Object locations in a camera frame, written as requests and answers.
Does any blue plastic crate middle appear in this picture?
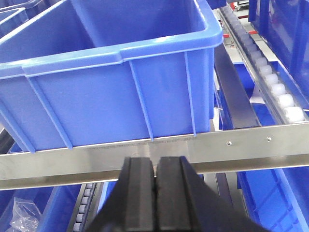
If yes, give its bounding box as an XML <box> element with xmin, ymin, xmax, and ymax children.
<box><xmin>0</xmin><ymin>0</ymin><xmax>223</xmax><ymax>153</ymax></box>

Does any upper roller conveyor track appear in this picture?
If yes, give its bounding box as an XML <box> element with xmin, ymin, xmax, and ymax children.
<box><xmin>219</xmin><ymin>5</ymin><xmax>309</xmax><ymax>124</ymax></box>

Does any roller conveyor track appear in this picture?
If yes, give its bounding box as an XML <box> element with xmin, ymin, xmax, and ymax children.
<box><xmin>219</xmin><ymin>5</ymin><xmax>309</xmax><ymax>124</ymax></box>
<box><xmin>72</xmin><ymin>183</ymin><xmax>96</xmax><ymax>232</ymax></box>

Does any lower blue bin left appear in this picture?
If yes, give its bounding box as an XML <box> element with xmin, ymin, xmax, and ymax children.
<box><xmin>0</xmin><ymin>185</ymin><xmax>83</xmax><ymax>232</ymax></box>

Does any blue plastic crate right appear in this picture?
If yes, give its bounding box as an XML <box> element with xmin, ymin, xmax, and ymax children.
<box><xmin>249</xmin><ymin>0</ymin><xmax>309</xmax><ymax>76</ymax></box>

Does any lower blue bin middle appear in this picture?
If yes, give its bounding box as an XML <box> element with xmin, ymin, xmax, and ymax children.
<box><xmin>237</xmin><ymin>167</ymin><xmax>309</xmax><ymax>232</ymax></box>

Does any steel divider rail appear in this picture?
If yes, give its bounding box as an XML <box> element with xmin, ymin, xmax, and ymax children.
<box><xmin>214</xmin><ymin>44</ymin><xmax>261</xmax><ymax>130</ymax></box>

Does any clear plastic bag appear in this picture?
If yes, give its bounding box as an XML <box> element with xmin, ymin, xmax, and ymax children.
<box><xmin>7</xmin><ymin>197</ymin><xmax>42</xmax><ymax>232</ymax></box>

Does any upper steel shelf rail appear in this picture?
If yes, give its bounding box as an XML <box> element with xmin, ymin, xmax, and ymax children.
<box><xmin>0</xmin><ymin>123</ymin><xmax>309</xmax><ymax>190</ymax></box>

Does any blue bin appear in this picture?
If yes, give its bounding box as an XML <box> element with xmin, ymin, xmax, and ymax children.
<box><xmin>237</xmin><ymin>167</ymin><xmax>309</xmax><ymax>232</ymax></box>
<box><xmin>0</xmin><ymin>185</ymin><xmax>83</xmax><ymax>232</ymax></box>

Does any blue plastic crate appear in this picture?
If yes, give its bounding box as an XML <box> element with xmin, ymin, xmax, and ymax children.
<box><xmin>0</xmin><ymin>0</ymin><xmax>223</xmax><ymax>153</ymax></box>
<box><xmin>249</xmin><ymin>0</ymin><xmax>309</xmax><ymax>76</ymax></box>
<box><xmin>0</xmin><ymin>0</ymin><xmax>59</xmax><ymax>38</ymax></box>

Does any blue plastic crate left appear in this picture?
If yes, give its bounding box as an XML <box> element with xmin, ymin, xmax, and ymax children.
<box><xmin>0</xmin><ymin>0</ymin><xmax>59</xmax><ymax>38</ymax></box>

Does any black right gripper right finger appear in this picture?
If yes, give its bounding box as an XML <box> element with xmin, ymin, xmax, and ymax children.
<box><xmin>156</xmin><ymin>156</ymin><xmax>265</xmax><ymax>232</ymax></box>

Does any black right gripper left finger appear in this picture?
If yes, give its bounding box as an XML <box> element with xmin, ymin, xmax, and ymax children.
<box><xmin>86</xmin><ymin>157</ymin><xmax>155</xmax><ymax>232</ymax></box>

